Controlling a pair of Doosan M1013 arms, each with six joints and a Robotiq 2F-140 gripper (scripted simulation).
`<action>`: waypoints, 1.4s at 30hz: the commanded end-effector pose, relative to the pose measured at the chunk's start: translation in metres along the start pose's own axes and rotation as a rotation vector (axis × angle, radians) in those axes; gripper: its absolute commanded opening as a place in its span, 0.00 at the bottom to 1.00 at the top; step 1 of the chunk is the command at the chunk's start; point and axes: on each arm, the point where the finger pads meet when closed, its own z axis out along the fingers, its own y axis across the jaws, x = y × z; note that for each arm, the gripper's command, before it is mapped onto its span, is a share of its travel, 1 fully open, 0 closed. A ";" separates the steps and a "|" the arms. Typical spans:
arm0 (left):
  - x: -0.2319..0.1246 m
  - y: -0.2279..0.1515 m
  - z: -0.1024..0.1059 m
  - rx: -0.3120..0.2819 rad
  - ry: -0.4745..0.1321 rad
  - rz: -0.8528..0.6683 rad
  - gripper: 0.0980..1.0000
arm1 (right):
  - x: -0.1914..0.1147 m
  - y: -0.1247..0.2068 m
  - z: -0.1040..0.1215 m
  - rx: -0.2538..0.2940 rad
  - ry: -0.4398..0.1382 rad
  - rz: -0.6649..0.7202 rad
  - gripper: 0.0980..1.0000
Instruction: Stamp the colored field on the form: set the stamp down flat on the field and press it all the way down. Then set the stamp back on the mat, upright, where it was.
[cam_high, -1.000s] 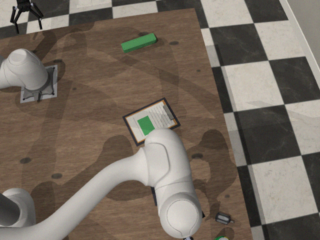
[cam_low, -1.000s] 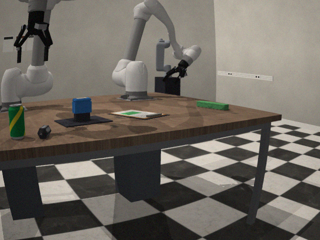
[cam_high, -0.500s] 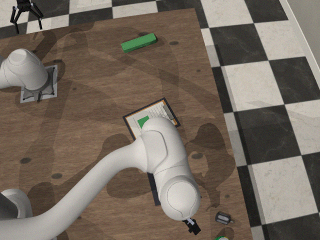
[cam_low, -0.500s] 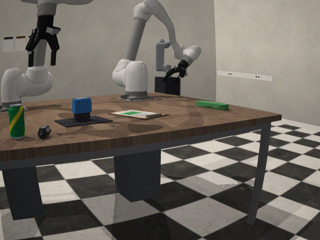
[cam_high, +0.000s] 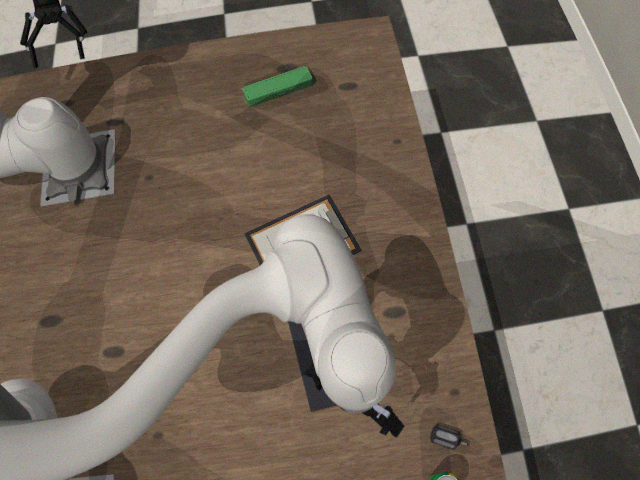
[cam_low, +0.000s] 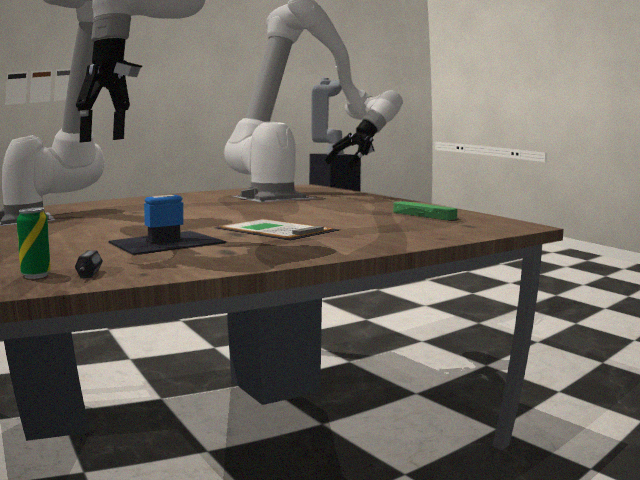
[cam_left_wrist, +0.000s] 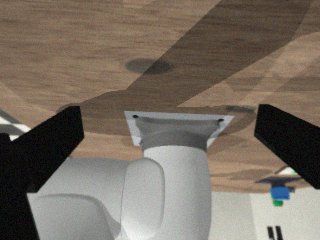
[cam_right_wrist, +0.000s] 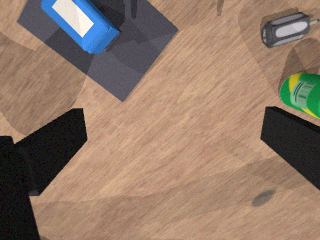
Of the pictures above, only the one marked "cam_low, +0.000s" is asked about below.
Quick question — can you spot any clipboard with paper form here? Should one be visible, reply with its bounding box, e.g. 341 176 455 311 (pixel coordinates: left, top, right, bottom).
215 219 339 240

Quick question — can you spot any green drink can with yellow stripe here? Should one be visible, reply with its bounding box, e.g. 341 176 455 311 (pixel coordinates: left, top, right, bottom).
17 207 51 279

